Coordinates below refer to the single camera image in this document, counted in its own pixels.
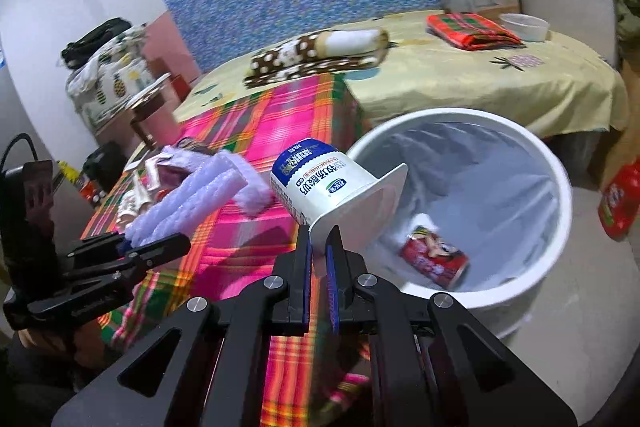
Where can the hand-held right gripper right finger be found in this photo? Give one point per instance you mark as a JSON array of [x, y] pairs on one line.
[[333, 287]]

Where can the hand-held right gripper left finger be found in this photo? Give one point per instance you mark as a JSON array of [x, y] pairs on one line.
[[303, 279]]

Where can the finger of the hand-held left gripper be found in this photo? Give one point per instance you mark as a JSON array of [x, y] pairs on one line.
[[160, 249], [100, 246]]

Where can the white yogurt cup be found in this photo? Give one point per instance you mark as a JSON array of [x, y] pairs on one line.
[[310, 187]]

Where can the white round bin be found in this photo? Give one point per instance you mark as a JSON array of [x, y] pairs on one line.
[[520, 307]]

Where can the small red packet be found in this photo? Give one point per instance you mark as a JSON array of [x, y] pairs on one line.
[[92, 197]]

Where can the yellow and black object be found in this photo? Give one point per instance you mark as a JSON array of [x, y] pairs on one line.
[[69, 171]]

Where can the black appliance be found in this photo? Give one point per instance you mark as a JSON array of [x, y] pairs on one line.
[[107, 162]]

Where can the red drink can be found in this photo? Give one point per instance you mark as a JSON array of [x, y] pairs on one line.
[[435, 264]]

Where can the pink cup with lid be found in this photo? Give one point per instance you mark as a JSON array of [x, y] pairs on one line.
[[157, 122]]

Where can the pink plaid tablecloth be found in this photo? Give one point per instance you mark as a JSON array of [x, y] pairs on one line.
[[280, 122]]

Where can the small red box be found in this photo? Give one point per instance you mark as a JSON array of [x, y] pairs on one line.
[[179, 89]]

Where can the pineapple print cloth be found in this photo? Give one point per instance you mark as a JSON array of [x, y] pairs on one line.
[[110, 82]]

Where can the black bag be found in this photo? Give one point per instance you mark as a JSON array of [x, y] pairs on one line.
[[95, 39]]

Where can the brown polka dot blanket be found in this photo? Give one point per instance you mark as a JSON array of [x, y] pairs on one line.
[[280, 62]]

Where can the yellow bedsheet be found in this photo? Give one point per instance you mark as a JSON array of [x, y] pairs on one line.
[[450, 77]]

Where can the red plaid folded cloth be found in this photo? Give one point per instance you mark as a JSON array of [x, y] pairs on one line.
[[465, 29]]

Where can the red snack packet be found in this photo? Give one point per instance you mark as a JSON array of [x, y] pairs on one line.
[[620, 202]]

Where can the white bowl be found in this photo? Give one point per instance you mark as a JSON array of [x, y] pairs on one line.
[[525, 29]]

